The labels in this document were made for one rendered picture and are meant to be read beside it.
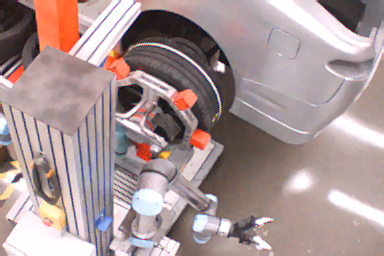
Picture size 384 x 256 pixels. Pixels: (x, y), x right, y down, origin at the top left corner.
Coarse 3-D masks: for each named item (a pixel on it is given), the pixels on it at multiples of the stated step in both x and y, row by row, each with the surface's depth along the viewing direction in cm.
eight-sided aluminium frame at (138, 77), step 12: (132, 72) 269; (144, 72) 265; (120, 84) 275; (144, 84) 262; (156, 84) 263; (168, 96) 257; (120, 108) 301; (192, 120) 266; (192, 132) 268; (168, 144) 295; (180, 144) 286
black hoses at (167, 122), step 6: (156, 114) 266; (156, 120) 261; (162, 120) 258; (168, 120) 257; (174, 120) 259; (162, 126) 256; (168, 126) 257; (174, 126) 260; (168, 132) 257; (174, 132) 260; (168, 138) 259
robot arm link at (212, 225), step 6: (198, 216) 205; (204, 216) 205; (198, 222) 203; (204, 222) 203; (210, 222) 203; (216, 222) 203; (198, 228) 203; (204, 228) 203; (210, 228) 202; (216, 228) 202; (204, 234) 206; (210, 234) 208; (216, 234) 204
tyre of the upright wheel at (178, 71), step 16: (144, 48) 274; (160, 48) 270; (176, 48) 270; (128, 64) 272; (144, 64) 265; (160, 64) 261; (176, 64) 262; (192, 64) 265; (176, 80) 259; (192, 80) 262; (208, 80) 268; (208, 96) 267; (208, 112) 268; (208, 128) 275
